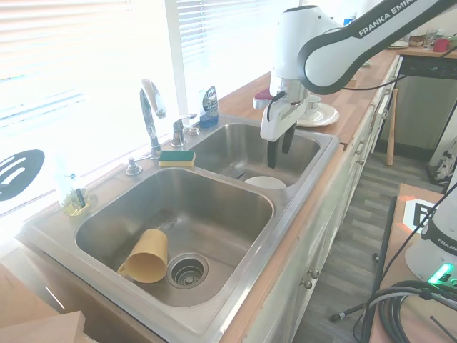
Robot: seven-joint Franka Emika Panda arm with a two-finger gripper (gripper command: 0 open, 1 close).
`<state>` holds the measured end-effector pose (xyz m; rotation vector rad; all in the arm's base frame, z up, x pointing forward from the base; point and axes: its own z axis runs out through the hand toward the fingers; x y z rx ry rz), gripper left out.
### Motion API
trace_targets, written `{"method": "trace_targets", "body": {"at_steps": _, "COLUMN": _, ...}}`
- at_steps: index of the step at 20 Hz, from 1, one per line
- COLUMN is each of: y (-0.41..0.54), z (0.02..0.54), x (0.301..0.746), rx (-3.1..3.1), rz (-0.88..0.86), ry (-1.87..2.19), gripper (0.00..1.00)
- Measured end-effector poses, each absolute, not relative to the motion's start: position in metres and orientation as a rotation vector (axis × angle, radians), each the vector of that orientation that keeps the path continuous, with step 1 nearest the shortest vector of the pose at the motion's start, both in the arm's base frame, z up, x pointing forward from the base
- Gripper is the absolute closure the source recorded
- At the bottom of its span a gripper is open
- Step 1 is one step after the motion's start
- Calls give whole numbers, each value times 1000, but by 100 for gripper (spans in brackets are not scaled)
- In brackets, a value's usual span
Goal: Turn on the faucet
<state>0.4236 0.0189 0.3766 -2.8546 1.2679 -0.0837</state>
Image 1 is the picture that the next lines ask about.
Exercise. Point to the metal sink drain strainer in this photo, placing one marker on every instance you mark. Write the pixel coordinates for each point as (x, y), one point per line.
(187, 271)

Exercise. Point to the red mug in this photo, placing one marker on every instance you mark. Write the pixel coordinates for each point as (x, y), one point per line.
(441, 45)

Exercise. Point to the small round sink stopper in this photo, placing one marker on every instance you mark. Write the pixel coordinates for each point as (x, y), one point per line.
(194, 131)

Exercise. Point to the stainless steel double sink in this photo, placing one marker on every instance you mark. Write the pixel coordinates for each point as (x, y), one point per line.
(200, 214)

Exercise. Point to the chrome sink deck cap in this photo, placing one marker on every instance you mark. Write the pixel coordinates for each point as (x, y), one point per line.
(133, 168)

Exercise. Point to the white dinner plate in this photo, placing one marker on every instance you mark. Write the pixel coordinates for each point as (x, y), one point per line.
(323, 116)

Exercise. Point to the black and white marker tag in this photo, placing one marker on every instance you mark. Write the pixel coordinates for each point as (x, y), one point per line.
(417, 214)

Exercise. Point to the white patterned teacup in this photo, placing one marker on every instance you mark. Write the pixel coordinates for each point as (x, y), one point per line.
(314, 103)

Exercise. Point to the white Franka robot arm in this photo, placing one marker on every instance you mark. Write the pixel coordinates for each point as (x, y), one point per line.
(321, 60)

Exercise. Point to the clear bottle with yellow base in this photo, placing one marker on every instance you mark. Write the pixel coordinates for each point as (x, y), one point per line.
(69, 186)

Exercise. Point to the metal cabinet knob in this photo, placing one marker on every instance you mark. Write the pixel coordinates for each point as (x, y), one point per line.
(315, 273)
(307, 283)

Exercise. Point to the black slotted spatula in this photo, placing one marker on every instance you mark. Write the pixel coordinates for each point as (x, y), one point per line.
(25, 171)

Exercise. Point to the stainless steel dishwasher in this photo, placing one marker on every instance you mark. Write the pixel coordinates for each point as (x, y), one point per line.
(414, 107)

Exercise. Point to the white window blind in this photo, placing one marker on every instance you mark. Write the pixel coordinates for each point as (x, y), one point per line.
(221, 32)

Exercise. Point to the light wooden block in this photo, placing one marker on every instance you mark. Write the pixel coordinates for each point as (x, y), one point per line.
(43, 327)

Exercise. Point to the white bowl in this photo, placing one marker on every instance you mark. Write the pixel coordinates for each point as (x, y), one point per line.
(266, 183)

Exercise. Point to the black stand pole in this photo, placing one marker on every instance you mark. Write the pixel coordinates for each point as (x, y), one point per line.
(387, 232)

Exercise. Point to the blue dish soap bottle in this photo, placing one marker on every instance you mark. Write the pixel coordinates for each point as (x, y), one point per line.
(208, 105)

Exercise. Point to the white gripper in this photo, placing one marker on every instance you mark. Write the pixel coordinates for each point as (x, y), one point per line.
(282, 118)

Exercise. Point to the brown wooden bowl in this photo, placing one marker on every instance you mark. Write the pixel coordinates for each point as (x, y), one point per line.
(416, 40)

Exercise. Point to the yellow plastic cup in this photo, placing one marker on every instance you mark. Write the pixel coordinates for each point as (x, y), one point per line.
(146, 261)

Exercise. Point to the green and yellow sponge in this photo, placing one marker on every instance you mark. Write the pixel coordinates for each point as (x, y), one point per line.
(176, 157)

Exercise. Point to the clear drinking glass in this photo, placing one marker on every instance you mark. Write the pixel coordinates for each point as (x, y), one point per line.
(430, 37)

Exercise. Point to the chrome sink faucet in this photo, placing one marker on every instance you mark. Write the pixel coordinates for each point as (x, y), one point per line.
(148, 118)

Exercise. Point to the stack of white plates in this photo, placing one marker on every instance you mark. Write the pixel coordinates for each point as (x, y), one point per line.
(398, 44)

